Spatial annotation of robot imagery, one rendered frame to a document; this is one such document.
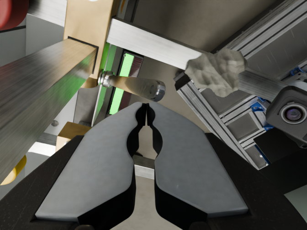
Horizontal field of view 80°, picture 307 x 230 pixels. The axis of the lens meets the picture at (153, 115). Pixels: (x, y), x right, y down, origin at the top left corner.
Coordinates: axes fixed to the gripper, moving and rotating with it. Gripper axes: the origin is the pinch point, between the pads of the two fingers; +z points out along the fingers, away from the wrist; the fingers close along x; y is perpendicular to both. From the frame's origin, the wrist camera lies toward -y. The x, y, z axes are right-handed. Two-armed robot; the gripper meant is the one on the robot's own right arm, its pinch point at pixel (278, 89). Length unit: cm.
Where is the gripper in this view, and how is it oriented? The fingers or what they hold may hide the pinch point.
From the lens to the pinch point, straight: 38.9
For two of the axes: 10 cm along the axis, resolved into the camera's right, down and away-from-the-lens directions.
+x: 3.3, -8.1, -4.8
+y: 9.4, 2.9, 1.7
